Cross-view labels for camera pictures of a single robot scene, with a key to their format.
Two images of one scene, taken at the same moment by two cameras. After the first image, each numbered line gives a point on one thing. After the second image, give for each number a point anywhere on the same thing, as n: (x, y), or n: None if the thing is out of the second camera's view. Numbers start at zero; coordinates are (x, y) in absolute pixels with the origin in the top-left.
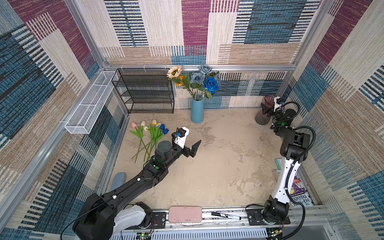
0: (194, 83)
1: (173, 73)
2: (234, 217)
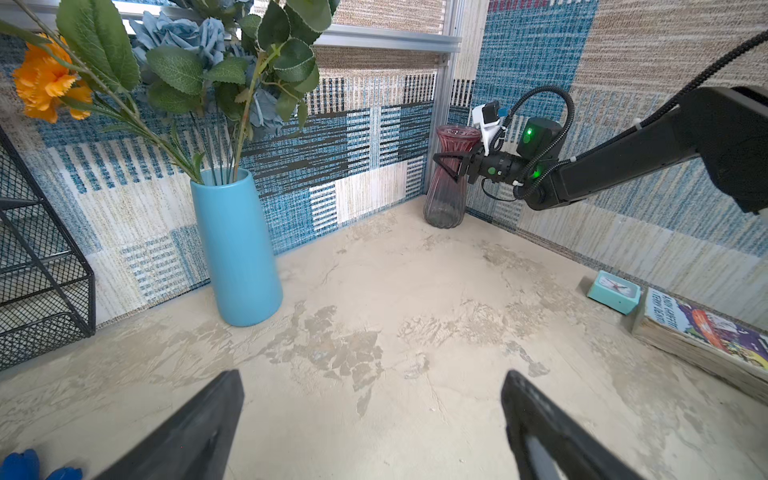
0: (231, 65)
1: (93, 39)
2: None
